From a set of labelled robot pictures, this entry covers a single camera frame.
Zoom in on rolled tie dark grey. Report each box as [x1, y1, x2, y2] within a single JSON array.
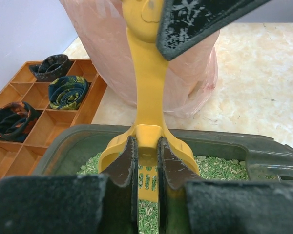
[[29, 54, 73, 82]]

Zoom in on orange wooden compartment tray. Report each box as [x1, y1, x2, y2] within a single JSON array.
[[0, 58, 107, 179]]

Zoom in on green litter pellets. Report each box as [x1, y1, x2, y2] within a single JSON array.
[[77, 153, 248, 234]]

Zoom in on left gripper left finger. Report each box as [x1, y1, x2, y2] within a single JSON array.
[[0, 136, 139, 234]]

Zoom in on rolled tie orange pattern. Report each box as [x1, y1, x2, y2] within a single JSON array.
[[0, 102, 41, 143]]

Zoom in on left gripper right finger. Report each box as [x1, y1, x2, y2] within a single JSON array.
[[157, 137, 293, 234]]

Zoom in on dark grey litter box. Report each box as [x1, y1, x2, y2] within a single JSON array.
[[32, 124, 293, 185]]

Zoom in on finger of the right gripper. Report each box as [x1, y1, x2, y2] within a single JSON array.
[[156, 0, 269, 61]]

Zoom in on yellow litter scoop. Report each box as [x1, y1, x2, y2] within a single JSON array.
[[98, 0, 201, 203]]

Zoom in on rolled tie yellow floral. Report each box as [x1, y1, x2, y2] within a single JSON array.
[[48, 76, 89, 110]]

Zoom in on trash bin with pink bag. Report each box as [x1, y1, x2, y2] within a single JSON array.
[[61, 0, 219, 117]]

